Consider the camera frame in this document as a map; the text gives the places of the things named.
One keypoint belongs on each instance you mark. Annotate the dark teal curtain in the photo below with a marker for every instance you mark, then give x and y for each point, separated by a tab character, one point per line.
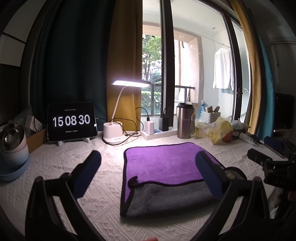
70	57

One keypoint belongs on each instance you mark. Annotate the white desk lamp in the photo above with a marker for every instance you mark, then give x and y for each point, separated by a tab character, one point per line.
123	100

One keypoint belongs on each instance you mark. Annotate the purple and grey towel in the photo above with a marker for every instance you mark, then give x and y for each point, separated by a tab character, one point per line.
162	180

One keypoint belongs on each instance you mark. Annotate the black charger adapter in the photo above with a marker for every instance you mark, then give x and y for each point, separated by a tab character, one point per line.
163	124

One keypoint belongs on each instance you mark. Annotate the yellow tissue pack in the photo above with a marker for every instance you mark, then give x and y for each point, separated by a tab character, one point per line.
214	132

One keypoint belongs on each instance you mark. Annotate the white charger adapter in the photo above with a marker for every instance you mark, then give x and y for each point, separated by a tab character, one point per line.
149	127

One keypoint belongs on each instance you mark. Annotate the stainless steel tumbler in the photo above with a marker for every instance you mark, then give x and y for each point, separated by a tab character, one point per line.
185	120

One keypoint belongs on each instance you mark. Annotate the cardboard box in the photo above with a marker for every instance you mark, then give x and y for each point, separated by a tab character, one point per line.
36	140

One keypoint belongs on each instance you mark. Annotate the white tablet stand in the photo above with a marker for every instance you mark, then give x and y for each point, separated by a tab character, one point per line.
60	143

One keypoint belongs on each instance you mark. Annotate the white power strip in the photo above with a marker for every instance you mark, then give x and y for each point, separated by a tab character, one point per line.
159	134

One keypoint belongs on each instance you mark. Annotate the yellow curtain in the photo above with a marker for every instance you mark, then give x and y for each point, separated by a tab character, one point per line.
125	42

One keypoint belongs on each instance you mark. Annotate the tablet showing clock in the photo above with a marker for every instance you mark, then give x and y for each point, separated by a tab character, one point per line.
71	121

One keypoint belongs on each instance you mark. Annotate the red can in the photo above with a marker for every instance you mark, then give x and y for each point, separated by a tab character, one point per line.
228	137

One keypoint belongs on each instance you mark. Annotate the white tube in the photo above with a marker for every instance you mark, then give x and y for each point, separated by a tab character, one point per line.
248	139

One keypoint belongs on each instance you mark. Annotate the white hanging shirt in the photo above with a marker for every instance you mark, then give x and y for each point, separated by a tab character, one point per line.
223	69

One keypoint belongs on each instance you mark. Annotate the white perforated basket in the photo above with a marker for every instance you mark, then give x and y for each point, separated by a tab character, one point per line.
209	117

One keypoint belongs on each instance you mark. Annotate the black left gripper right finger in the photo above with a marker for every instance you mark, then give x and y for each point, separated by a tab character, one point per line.
252	220

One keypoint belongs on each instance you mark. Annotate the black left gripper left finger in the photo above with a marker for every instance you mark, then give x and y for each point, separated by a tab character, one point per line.
43	221

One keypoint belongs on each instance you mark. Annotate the white textured tablecloth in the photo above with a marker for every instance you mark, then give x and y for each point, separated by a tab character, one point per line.
101	202

